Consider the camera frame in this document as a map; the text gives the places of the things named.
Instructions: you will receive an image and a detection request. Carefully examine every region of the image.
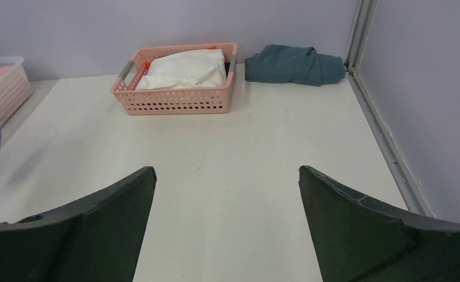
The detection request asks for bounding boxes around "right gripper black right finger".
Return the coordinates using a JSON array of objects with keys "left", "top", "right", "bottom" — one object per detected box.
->
[{"left": 298, "top": 166, "right": 460, "bottom": 281}]

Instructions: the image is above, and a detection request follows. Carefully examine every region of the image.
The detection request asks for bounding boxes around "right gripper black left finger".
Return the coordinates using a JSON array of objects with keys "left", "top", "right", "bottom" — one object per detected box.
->
[{"left": 0, "top": 167, "right": 157, "bottom": 281}]

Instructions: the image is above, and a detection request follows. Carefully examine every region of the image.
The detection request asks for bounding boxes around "white plastic basket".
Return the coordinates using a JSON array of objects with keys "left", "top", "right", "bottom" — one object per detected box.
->
[{"left": 0, "top": 56, "right": 33, "bottom": 127}]

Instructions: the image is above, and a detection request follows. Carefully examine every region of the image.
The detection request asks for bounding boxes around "pink plastic basket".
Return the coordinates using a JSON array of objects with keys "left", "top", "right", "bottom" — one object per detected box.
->
[{"left": 110, "top": 42, "right": 238, "bottom": 116}]

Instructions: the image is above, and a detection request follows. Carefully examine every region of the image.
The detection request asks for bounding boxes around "teal crumpled towel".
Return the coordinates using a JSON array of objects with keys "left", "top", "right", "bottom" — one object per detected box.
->
[{"left": 244, "top": 44, "right": 346, "bottom": 86}]

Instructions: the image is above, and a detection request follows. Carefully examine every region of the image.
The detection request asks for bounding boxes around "white folded cloth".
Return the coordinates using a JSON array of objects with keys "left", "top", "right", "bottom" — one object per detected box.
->
[{"left": 136, "top": 49, "right": 226, "bottom": 90}]

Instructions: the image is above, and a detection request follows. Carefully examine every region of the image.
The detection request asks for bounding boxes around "aluminium corner frame right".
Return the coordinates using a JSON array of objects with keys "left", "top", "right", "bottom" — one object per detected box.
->
[{"left": 344, "top": 0, "right": 435, "bottom": 218}]

